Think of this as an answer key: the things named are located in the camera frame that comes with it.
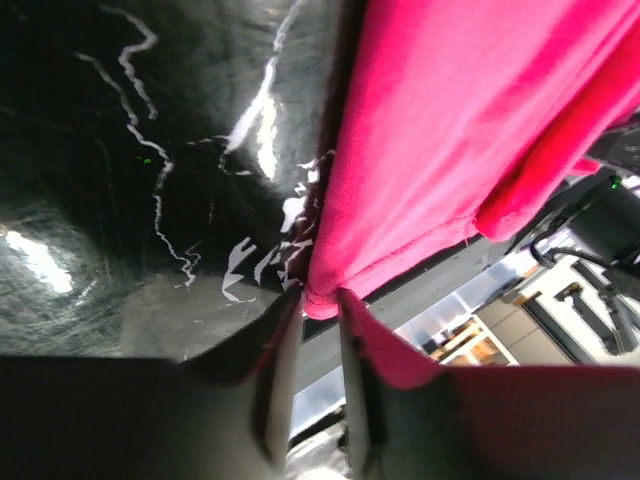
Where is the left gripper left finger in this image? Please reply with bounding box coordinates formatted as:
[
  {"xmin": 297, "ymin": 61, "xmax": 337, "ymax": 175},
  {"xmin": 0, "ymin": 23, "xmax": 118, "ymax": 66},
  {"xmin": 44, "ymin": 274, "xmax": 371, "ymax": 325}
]
[{"xmin": 1, "ymin": 287, "xmax": 303, "ymax": 479}]

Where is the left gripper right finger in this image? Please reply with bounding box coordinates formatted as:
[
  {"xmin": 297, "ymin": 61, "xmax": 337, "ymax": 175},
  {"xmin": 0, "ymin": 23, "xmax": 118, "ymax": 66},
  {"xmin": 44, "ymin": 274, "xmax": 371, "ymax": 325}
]
[{"xmin": 338, "ymin": 289, "xmax": 639, "ymax": 479}]

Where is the bright pink t-shirt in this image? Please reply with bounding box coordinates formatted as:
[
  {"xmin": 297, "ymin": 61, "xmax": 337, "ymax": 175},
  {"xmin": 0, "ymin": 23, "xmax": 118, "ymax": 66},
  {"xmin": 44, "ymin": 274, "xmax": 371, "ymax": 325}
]
[{"xmin": 305, "ymin": 1, "xmax": 639, "ymax": 319}]

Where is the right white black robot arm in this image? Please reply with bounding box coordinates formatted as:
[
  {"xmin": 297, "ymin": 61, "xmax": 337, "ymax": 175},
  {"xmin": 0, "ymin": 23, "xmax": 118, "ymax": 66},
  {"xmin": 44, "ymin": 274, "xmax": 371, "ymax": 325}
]
[{"xmin": 529, "ymin": 113, "xmax": 639, "ymax": 355}]

